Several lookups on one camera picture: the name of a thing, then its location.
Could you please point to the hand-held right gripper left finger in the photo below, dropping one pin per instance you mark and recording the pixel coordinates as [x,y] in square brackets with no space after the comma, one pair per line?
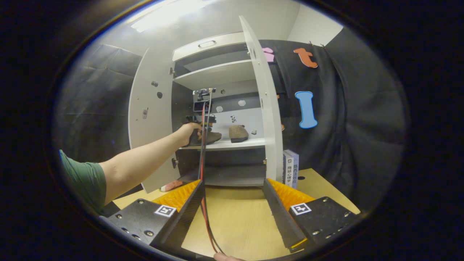
[186,217]

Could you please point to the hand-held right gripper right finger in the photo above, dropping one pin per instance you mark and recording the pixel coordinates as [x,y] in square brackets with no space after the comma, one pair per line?
[277,217]

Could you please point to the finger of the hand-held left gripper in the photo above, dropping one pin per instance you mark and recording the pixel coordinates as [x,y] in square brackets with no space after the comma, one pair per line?
[207,125]

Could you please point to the brown shoe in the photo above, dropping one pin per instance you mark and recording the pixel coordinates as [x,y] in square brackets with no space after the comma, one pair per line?
[214,137]
[237,133]

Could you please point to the white shoe cabinet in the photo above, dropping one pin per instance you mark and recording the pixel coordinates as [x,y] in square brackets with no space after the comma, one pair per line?
[232,175]

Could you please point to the white cabinet door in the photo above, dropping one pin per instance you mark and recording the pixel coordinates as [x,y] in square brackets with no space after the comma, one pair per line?
[152,145]
[270,127]

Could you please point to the pink object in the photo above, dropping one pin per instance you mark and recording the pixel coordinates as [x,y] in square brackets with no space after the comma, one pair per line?
[171,186]

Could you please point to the white printed box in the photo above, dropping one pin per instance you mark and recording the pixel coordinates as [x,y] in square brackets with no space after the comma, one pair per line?
[291,168]

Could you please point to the black backdrop cloth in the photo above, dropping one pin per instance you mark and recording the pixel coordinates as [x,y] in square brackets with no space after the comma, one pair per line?
[355,127]
[90,108]

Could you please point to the green shirt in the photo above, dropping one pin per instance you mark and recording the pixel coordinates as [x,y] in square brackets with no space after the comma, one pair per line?
[83,181]

